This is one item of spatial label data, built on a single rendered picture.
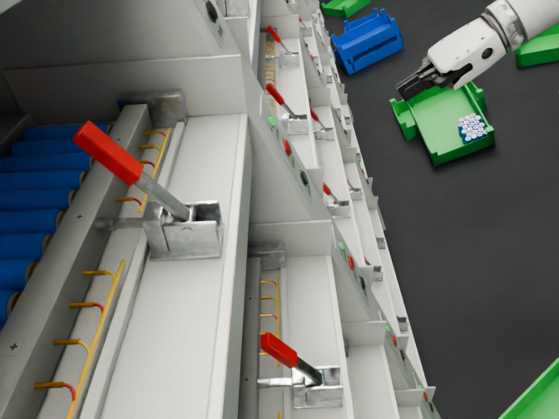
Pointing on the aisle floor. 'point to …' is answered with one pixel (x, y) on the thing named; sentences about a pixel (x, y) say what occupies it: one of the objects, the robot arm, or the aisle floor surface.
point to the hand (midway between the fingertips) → (410, 87)
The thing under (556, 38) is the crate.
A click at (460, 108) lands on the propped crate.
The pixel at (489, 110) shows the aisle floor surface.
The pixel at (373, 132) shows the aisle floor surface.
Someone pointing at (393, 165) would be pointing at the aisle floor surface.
